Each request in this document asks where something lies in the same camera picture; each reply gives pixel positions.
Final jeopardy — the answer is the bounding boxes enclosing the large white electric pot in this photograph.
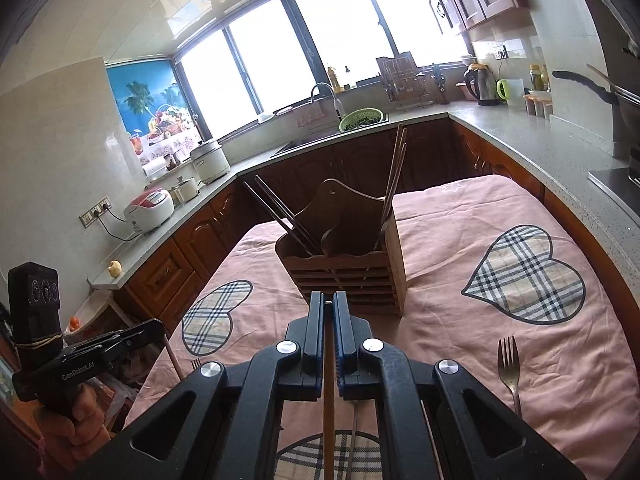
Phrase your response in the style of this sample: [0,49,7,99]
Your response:
[190,139,231,185]

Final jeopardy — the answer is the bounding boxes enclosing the wooden cooking chopsticks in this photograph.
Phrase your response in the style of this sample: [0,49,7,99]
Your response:
[585,63,623,96]

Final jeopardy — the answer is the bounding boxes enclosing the grey kitchen countertop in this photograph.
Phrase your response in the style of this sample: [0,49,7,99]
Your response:
[87,97,640,291]

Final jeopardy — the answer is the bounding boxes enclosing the small cream pot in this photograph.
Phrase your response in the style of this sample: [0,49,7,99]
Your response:
[170,175,201,204]

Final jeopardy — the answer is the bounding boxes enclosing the person's left hand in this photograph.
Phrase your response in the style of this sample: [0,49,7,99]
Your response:
[37,377,126,461]

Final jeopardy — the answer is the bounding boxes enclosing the metal dish rack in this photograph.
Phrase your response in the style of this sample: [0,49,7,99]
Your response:
[376,52,433,111]

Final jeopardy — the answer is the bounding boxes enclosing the dark electric kettle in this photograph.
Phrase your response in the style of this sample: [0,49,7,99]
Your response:
[462,62,503,107]

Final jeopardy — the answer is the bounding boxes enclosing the metal sink faucet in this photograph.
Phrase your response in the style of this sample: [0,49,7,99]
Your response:
[310,82,346,122]

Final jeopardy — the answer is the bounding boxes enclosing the wooden utensil holder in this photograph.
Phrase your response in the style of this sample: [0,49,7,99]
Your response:
[275,179,407,317]

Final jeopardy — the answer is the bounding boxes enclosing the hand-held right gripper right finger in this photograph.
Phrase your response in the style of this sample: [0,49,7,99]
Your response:
[333,290,587,480]

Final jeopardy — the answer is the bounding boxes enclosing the dark utensil stand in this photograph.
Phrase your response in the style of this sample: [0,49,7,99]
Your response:
[430,62,449,103]

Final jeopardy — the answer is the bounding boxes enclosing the wooden chopstick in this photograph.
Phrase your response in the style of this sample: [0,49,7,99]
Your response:
[323,300,336,480]
[385,127,408,231]
[382,122,403,233]
[381,142,401,236]

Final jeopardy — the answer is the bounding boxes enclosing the white rice cooker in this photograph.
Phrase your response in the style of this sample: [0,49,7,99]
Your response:
[123,187,175,235]

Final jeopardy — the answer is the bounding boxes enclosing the wooden base cabinets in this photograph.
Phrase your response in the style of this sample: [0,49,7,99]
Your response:
[122,115,546,331]

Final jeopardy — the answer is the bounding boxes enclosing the green white jug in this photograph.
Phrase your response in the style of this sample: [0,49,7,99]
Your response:
[496,78,524,103]

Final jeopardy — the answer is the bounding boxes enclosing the seasoning jar set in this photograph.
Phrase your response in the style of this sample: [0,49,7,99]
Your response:
[522,63,555,118]

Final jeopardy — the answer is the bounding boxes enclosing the green colander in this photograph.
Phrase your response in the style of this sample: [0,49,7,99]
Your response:
[339,108,385,132]

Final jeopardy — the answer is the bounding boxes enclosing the kitchen sink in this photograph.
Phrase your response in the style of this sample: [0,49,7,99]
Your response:
[270,122,391,159]

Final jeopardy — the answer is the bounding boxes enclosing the metal fork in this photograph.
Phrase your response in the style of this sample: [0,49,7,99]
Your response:
[496,335,523,417]

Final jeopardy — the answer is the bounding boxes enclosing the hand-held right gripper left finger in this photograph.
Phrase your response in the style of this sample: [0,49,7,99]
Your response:
[75,290,327,480]

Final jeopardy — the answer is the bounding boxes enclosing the fruit wall poster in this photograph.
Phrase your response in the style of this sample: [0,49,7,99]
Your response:
[106,57,201,166]

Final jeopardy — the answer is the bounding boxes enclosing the gas stove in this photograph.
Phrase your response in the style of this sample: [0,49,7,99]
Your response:
[587,152,640,211]

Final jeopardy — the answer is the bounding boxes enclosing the dark metal chopstick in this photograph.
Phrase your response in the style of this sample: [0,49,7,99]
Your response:
[242,180,313,257]
[249,178,318,257]
[254,174,325,257]

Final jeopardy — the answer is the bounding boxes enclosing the kitchen window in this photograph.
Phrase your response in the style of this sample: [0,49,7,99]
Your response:
[172,0,473,142]

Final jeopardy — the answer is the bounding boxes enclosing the pink plaid-heart blanket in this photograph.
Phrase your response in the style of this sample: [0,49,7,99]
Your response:
[125,174,640,480]

